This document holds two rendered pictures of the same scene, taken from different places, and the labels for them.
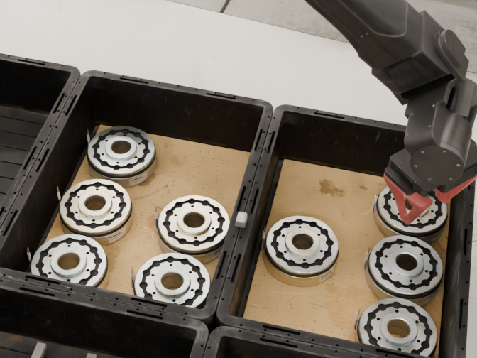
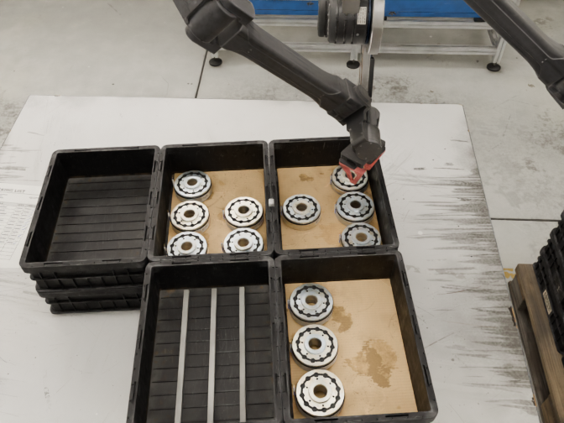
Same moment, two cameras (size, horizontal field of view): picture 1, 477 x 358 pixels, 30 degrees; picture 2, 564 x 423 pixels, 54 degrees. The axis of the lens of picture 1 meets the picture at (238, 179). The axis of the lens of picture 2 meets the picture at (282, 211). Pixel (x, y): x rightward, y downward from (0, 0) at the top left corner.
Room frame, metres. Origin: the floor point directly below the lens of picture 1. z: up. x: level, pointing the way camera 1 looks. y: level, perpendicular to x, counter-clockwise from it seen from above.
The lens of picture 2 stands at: (-0.17, 0.16, 2.00)
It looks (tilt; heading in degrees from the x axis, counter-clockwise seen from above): 50 degrees down; 348
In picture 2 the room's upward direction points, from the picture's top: 1 degrees counter-clockwise
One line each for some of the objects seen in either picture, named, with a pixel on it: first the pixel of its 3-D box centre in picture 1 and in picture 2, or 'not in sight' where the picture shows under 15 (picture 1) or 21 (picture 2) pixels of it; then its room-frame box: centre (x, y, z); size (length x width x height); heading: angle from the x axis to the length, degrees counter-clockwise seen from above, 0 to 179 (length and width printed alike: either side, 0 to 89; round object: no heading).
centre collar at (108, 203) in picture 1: (95, 204); (189, 214); (0.82, 0.20, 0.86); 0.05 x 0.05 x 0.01
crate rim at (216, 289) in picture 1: (140, 185); (212, 198); (0.81, 0.13, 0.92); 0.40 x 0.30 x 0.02; 170
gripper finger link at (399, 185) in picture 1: (419, 192); (357, 167); (0.73, -0.22, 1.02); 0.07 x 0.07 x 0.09; 37
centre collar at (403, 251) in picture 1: (406, 263); (355, 205); (0.75, -0.24, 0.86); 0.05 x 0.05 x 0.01
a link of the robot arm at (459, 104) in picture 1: (451, 111); (366, 123); (0.74, -0.23, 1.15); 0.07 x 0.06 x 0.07; 164
